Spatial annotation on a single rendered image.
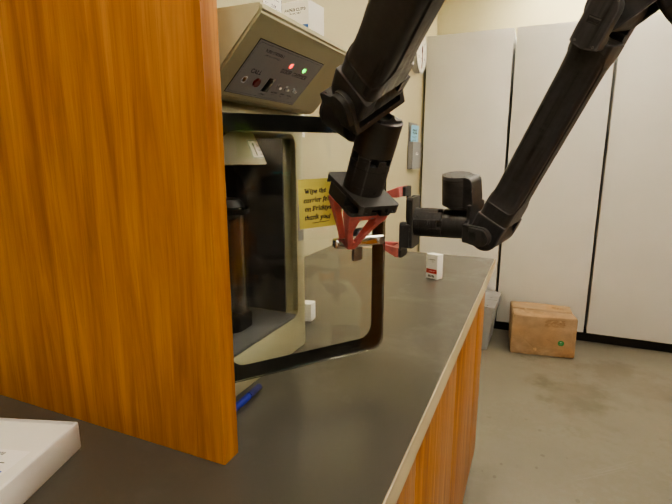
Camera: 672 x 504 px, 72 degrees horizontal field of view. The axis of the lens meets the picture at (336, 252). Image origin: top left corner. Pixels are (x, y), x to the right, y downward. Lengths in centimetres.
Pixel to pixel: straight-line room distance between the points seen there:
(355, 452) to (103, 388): 37
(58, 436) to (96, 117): 41
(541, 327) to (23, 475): 312
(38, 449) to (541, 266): 338
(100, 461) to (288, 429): 25
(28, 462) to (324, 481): 35
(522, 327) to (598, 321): 62
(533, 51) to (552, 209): 109
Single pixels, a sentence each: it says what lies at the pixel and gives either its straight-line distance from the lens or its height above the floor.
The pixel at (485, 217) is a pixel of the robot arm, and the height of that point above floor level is 122.
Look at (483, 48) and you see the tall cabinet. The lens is 372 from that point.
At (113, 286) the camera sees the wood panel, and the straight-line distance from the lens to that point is 69.
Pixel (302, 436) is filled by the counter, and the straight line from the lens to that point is 71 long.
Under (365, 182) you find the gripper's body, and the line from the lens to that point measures 64.
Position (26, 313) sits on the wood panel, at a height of 110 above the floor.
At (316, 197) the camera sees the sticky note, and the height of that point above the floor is 127.
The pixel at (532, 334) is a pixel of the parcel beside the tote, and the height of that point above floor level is 15.
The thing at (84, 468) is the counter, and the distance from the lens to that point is 73.
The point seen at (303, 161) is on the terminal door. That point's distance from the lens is 72.
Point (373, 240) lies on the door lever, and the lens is 73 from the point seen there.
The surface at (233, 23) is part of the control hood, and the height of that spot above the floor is 149.
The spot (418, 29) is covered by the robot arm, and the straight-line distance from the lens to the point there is 46.
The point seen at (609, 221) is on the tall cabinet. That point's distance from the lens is 367.
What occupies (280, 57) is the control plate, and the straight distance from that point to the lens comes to 71.
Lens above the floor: 133
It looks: 12 degrees down
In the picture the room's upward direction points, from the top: straight up
